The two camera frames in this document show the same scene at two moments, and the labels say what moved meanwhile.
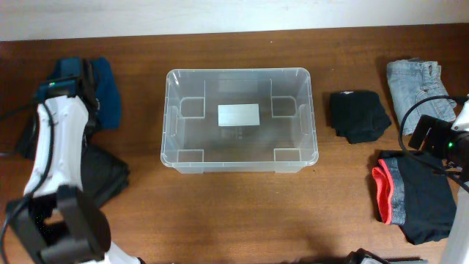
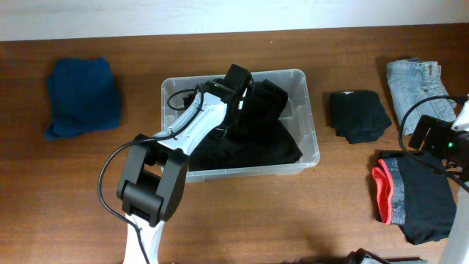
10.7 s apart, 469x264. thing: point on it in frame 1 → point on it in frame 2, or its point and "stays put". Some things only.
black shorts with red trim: x=417 y=196 stays put
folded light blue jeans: x=412 y=80 stays put
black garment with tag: x=104 y=174 → x=253 y=134
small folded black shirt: x=357 y=115 stays put
